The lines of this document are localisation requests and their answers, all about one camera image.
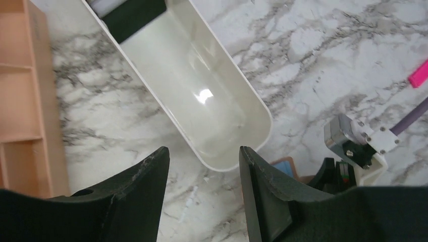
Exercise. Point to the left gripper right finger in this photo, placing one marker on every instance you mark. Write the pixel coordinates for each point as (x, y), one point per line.
(280, 208)

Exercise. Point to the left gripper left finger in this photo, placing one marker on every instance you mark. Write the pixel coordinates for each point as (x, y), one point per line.
(124, 207)

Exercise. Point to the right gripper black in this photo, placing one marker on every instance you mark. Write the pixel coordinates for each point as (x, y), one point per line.
(334, 177)

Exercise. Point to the brown leather card holder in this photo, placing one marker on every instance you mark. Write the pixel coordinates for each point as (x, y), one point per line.
(287, 166)

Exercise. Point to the stack of credit cards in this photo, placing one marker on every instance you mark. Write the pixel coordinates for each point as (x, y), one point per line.
(124, 18)

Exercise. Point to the orange mesh file organizer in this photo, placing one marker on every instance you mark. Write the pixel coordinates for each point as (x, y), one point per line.
(32, 151)

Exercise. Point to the pink highlighter marker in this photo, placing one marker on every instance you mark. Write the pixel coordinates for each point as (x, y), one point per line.
(419, 76)

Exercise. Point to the white oblong plastic tray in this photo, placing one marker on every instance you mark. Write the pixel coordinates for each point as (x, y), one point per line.
(195, 81)

